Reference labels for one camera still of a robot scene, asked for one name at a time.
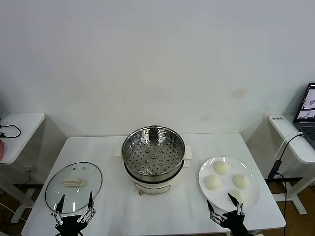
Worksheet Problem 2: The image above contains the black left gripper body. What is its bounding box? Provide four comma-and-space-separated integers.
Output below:
55, 215, 86, 236

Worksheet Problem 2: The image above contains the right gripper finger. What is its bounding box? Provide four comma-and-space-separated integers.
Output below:
227, 192, 246, 217
206, 199, 227, 226

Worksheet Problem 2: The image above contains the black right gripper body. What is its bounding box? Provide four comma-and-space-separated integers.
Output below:
220, 210, 249, 236

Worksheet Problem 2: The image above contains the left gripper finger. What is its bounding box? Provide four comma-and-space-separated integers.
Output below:
51, 194, 66, 226
79, 191, 96, 224

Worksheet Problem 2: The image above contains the white steamed baozi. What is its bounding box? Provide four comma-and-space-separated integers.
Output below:
204, 175, 221, 191
231, 190, 247, 205
213, 161, 231, 176
232, 174, 251, 189

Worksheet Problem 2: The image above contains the glass pot lid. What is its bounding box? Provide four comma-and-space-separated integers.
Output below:
45, 161, 103, 214

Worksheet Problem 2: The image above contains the perforated steel steamer basket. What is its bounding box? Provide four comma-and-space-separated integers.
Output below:
115, 125, 193, 178

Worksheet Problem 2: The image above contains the white round plate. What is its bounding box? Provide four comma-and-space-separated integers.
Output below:
198, 156, 261, 212

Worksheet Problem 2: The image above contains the white laptop side table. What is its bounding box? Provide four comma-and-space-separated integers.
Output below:
267, 114, 315, 216

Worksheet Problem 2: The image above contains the dark open laptop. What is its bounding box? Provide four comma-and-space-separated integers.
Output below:
293, 82, 315, 149

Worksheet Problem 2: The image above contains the black cable with adapter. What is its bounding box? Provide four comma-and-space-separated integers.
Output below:
268, 134, 303, 236

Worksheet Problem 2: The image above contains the white laptop cable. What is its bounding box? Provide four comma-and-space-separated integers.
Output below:
275, 131, 304, 160

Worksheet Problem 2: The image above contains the looped black cable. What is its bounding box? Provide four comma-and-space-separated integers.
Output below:
0, 124, 22, 140

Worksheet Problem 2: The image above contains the white cable side table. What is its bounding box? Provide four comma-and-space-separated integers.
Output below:
0, 112, 46, 223

